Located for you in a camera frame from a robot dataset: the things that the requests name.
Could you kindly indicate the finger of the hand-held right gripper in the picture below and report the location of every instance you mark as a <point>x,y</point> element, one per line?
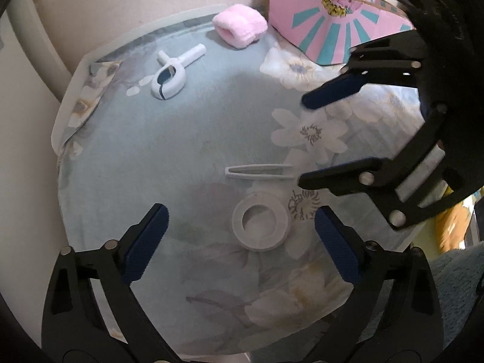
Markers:
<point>340,177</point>
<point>332,90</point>

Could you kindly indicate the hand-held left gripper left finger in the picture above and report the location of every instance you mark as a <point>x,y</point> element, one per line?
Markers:
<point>145,242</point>

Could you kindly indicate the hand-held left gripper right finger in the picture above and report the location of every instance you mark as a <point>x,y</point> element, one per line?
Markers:
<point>336,245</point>

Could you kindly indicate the pink teal cardboard box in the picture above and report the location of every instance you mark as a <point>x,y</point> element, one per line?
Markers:
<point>302,11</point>

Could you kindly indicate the white hair clip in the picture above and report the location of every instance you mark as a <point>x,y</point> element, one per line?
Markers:
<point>231,171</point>

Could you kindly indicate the floral blue bed sheet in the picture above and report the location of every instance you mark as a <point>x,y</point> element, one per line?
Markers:
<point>189,140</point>

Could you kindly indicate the pink fluffy wristband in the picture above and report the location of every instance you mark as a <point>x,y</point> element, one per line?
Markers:
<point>238,24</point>

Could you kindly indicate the yellow orange printed cloth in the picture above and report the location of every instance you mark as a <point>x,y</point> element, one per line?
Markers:
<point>453,230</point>

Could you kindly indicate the grey teal towel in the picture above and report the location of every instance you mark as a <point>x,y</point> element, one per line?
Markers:
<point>461,291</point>

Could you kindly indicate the white plastic clamp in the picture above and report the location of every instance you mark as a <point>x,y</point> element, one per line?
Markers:
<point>174,81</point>

